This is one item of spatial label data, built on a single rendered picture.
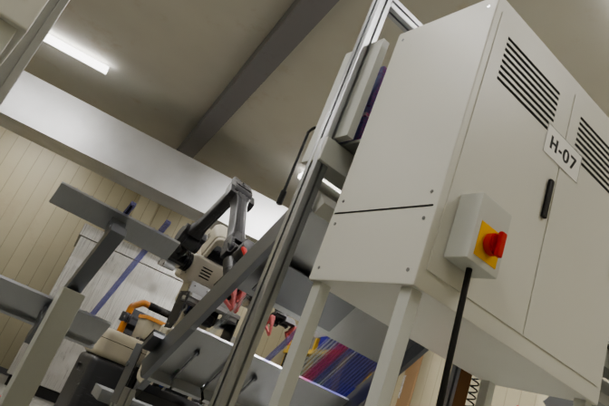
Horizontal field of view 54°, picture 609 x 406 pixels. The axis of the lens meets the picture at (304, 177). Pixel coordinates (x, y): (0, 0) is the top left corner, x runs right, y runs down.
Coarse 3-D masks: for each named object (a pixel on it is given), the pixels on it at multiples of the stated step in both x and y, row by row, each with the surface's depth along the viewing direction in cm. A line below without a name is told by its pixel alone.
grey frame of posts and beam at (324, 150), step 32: (384, 0) 173; (352, 64) 164; (320, 160) 152; (352, 160) 158; (288, 224) 146; (288, 256) 143; (256, 288) 141; (256, 320) 136; (224, 384) 131; (448, 384) 178
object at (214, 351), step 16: (192, 336) 172; (208, 336) 173; (176, 352) 174; (192, 352) 175; (208, 352) 176; (224, 352) 177; (160, 368) 176; (176, 368) 177; (192, 368) 178; (208, 368) 180; (256, 368) 184; (272, 368) 185; (256, 384) 188; (272, 384) 189; (304, 384) 192; (240, 400) 190; (256, 400) 192; (304, 400) 196; (320, 400) 198; (336, 400) 200
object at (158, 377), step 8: (152, 376) 172; (160, 376) 175; (168, 376) 177; (160, 384) 174; (168, 384) 174; (176, 384) 177; (184, 384) 179; (192, 384) 182; (184, 392) 177; (192, 392) 179; (200, 392) 182; (208, 392) 184; (208, 400) 182
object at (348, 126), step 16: (400, 16) 177; (384, 48) 164; (368, 64) 163; (336, 80) 172; (368, 80) 159; (352, 96) 160; (368, 96) 158; (352, 112) 156; (320, 128) 164; (352, 128) 153; (352, 144) 154; (128, 368) 169; (112, 400) 166
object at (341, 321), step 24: (312, 216) 158; (312, 240) 162; (264, 264) 163; (312, 264) 167; (240, 288) 166; (288, 288) 164; (288, 312) 174; (336, 312) 173; (360, 312) 180; (336, 336) 184; (360, 336) 186; (384, 336) 188
